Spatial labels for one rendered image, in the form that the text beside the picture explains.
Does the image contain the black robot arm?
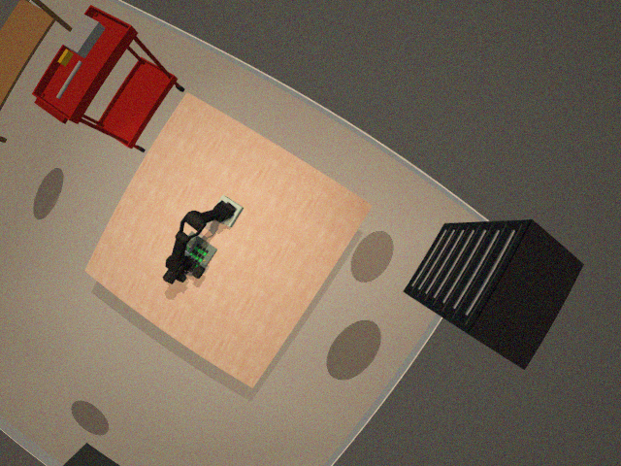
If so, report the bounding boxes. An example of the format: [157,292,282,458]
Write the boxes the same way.
[163,200,237,284]

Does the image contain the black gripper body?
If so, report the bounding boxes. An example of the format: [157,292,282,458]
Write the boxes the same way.
[183,257,205,279]

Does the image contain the grey switch panel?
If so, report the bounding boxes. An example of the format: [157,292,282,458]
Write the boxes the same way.
[184,236,217,268]

